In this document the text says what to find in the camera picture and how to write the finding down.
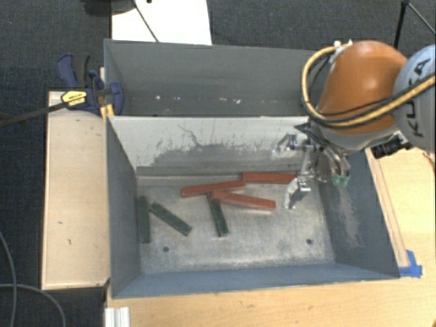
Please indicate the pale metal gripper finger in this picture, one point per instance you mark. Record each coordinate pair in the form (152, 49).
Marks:
(295, 189)
(289, 140)

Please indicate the red-brown flat block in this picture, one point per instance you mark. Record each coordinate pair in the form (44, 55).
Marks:
(213, 188)
(269, 178)
(245, 201)

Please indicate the black cylinder on white bracket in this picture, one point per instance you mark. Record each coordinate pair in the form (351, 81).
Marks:
(388, 147)

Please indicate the dark green flat block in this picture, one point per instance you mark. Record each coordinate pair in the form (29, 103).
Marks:
(170, 218)
(144, 220)
(218, 216)

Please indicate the grey metal bin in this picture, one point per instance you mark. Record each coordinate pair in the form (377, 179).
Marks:
(238, 244)

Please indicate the pale wood flat board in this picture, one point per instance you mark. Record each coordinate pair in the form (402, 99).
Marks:
(75, 196)

